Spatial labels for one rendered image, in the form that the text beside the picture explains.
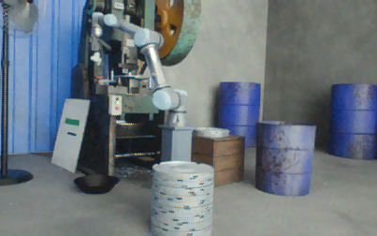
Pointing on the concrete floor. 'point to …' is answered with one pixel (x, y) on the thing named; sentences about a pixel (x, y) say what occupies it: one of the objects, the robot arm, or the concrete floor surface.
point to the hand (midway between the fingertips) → (98, 64)
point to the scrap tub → (284, 157)
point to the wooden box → (221, 156)
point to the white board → (70, 134)
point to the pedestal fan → (26, 9)
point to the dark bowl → (96, 184)
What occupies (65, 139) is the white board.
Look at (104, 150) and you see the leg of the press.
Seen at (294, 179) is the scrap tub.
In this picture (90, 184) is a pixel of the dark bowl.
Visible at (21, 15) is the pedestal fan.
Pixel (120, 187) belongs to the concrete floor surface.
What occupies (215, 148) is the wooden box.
